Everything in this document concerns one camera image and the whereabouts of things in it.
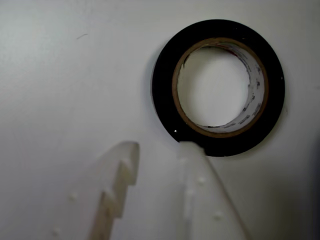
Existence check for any black tape roll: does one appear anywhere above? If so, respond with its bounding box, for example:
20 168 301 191
150 18 287 159

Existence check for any white dotted gripper right finger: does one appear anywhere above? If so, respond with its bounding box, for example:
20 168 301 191
176 140 254 240

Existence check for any white stepped gripper left finger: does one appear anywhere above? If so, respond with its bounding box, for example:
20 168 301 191
42 140 141 240

